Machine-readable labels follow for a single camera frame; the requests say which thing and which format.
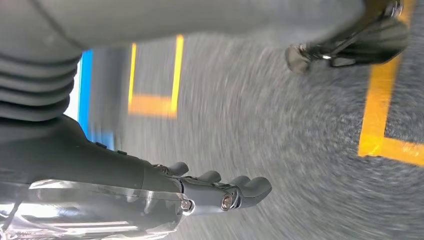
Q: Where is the yellow floor tape square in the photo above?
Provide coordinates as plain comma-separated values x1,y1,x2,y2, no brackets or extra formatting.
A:
128,34,185,119

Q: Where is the dark robot torso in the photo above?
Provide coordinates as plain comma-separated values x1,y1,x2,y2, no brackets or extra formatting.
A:
33,0,365,46

